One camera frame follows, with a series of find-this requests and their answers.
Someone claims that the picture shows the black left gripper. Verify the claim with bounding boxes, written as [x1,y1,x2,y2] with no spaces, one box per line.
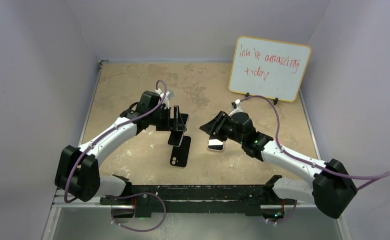
[148,106,185,132]

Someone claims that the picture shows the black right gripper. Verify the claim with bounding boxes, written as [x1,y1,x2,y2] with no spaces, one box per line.
[200,111,245,145]

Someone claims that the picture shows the white silicone phone case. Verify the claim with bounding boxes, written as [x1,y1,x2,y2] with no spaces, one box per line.
[207,135,226,153]

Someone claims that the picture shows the purple phone black screen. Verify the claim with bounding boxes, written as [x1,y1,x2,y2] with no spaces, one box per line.
[208,136,225,151]

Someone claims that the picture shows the black phone case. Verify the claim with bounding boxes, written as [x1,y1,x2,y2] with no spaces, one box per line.
[170,135,192,168]

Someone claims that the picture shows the black phone silver edge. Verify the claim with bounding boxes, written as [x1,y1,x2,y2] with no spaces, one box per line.
[167,114,189,147]

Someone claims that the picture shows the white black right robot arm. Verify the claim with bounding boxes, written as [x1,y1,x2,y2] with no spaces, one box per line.
[199,111,358,219]

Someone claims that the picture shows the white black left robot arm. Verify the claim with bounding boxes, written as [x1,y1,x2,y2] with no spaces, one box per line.
[54,89,189,205]

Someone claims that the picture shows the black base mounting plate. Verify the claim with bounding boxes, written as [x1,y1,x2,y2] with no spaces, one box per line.
[102,183,295,218]

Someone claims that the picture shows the yellow framed whiteboard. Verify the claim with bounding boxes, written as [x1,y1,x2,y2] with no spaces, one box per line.
[228,36,312,102]

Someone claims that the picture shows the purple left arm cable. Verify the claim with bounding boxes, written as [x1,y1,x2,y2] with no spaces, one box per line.
[63,79,168,233]

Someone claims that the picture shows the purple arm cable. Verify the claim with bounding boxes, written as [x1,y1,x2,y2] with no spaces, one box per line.
[63,79,168,233]
[231,95,390,226]

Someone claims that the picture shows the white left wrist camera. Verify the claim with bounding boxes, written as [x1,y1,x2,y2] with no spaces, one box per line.
[160,90,174,109]

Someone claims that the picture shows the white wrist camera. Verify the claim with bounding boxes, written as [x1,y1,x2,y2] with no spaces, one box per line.
[160,90,174,109]
[229,99,243,116]

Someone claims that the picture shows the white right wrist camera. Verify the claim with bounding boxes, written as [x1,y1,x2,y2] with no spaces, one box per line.
[229,99,243,116]

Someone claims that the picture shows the aluminium frame rail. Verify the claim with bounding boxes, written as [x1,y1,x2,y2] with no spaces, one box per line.
[50,190,344,210]

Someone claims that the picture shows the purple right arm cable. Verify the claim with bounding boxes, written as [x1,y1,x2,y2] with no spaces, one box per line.
[231,95,390,226]

